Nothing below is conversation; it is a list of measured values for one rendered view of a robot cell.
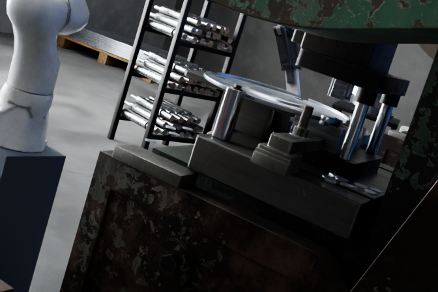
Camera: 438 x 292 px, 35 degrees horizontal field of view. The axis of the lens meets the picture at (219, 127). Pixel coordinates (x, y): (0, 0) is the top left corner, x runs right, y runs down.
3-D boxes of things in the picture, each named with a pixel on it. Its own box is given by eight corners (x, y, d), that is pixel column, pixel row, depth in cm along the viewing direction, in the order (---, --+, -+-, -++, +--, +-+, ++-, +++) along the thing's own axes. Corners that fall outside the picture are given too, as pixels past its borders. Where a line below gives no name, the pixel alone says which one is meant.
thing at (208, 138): (185, 167, 117) (195, 133, 116) (287, 154, 157) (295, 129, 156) (348, 241, 104) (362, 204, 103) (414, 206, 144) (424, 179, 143)
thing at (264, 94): (317, 125, 115) (318, 120, 115) (175, 71, 128) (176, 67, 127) (365, 123, 141) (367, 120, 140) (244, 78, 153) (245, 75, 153)
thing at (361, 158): (264, 146, 124) (270, 130, 124) (305, 143, 142) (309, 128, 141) (347, 180, 117) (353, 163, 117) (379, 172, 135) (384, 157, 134)
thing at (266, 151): (250, 161, 109) (270, 98, 107) (291, 155, 124) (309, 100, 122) (283, 175, 106) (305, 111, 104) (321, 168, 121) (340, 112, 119)
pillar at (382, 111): (363, 152, 133) (388, 82, 131) (366, 151, 135) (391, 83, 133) (374, 156, 132) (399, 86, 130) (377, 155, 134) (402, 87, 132)
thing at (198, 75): (164, 131, 138) (184, 66, 135) (199, 130, 150) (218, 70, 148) (274, 179, 127) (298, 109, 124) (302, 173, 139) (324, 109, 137)
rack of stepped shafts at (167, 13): (145, 163, 367) (197, -13, 350) (101, 133, 399) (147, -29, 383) (204, 168, 396) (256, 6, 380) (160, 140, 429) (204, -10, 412)
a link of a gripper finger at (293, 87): (297, 68, 167) (296, 68, 166) (300, 97, 167) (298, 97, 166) (285, 70, 168) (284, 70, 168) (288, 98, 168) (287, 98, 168)
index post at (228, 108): (210, 135, 119) (227, 81, 117) (218, 135, 122) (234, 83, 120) (223, 141, 118) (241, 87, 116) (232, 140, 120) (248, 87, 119)
